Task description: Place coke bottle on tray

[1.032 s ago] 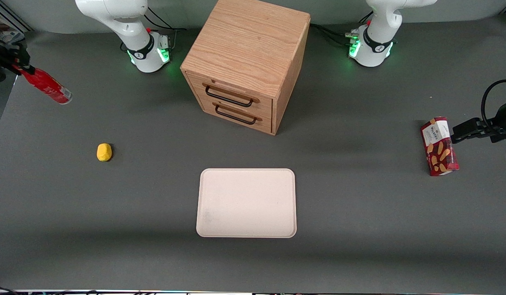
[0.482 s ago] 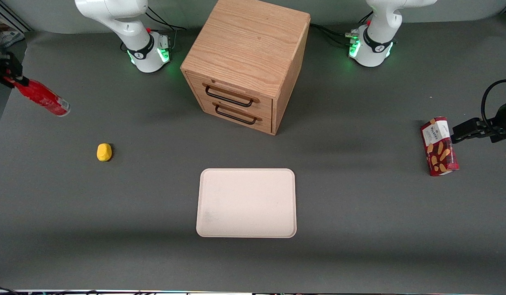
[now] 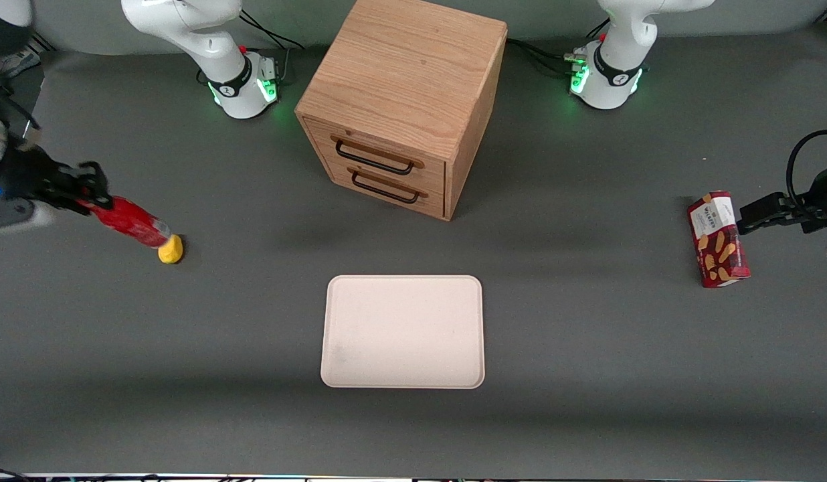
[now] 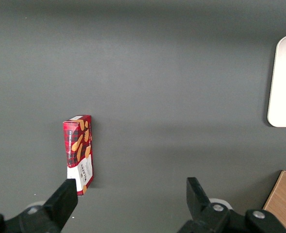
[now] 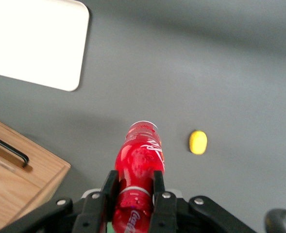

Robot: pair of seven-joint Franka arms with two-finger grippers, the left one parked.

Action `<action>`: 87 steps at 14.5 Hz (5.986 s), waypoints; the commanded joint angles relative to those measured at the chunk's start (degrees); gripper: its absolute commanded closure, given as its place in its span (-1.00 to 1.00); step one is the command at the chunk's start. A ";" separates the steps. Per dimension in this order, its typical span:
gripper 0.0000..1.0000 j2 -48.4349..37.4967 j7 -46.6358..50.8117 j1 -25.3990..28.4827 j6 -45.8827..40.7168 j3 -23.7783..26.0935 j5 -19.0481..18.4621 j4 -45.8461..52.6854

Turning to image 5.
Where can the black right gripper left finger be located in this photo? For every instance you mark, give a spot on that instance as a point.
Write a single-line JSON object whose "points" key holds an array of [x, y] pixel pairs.
{"points": [[94, 211]]}

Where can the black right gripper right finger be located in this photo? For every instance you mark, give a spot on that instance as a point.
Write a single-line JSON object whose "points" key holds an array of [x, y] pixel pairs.
{"points": [[164, 213]]}

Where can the red coke bottle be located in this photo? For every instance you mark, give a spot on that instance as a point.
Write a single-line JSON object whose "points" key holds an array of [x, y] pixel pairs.
{"points": [[138, 155]]}

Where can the beige plastic tray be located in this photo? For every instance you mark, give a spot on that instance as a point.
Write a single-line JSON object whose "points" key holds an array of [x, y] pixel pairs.
{"points": [[33, 41]]}

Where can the yellow lemon toy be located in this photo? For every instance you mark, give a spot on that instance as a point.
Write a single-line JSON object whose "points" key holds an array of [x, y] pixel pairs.
{"points": [[198, 142]]}

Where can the wooden two-drawer cabinet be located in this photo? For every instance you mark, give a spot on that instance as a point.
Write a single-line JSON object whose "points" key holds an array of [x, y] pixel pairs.
{"points": [[16, 191]]}

